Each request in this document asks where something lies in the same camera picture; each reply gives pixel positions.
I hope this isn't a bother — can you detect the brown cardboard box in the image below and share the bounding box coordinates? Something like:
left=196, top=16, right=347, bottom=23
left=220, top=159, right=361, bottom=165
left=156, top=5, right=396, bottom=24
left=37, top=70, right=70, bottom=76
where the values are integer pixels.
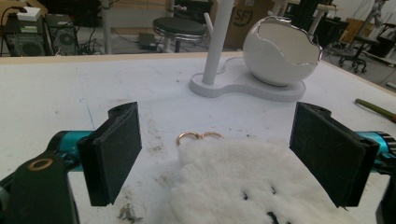
left=222, top=0, right=276, bottom=50

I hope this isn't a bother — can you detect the gold ring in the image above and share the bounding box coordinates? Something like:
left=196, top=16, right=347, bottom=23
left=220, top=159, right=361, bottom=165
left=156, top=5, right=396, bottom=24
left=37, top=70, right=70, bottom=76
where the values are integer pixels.
left=201, top=131, right=224, bottom=140
left=176, top=132, right=203, bottom=147

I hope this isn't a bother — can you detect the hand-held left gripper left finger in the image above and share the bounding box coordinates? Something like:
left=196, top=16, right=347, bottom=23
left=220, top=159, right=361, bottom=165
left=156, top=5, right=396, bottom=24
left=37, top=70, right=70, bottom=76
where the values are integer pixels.
left=77, top=101, right=143, bottom=207

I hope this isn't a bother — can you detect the green pen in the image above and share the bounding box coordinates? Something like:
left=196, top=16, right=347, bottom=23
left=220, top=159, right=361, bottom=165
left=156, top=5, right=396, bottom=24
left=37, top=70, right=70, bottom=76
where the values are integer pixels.
left=354, top=98, right=396, bottom=123

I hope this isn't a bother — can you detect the white jewelry stand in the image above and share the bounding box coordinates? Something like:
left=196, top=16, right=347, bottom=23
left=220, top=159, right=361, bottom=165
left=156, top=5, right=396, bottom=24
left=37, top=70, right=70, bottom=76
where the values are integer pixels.
left=189, top=0, right=306, bottom=104

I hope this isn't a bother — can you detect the black round stool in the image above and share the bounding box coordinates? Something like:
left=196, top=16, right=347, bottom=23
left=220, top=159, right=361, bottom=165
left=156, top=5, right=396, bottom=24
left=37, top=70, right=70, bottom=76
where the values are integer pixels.
left=152, top=16, right=208, bottom=53

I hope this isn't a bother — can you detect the small white box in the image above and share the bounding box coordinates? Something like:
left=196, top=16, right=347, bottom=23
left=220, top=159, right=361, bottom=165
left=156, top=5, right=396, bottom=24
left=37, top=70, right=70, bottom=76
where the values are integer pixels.
left=16, top=6, right=42, bottom=22

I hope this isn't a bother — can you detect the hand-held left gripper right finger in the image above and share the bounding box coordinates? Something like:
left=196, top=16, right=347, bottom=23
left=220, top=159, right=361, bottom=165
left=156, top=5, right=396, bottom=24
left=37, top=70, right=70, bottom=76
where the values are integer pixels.
left=289, top=101, right=381, bottom=209

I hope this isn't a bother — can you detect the white fluffy cloth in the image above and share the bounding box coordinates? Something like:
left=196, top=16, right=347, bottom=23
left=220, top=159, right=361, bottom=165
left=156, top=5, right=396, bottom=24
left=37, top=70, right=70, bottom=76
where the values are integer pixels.
left=146, top=138, right=359, bottom=224

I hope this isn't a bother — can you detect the black office chair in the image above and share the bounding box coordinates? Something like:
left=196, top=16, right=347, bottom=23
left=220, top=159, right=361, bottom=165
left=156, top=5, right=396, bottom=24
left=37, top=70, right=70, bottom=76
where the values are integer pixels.
left=338, top=22, right=396, bottom=75

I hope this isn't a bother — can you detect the white eggshell-shaped bowl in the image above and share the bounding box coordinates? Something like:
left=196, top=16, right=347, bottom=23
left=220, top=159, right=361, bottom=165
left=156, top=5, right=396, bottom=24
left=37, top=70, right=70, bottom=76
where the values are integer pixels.
left=242, top=15, right=323, bottom=88

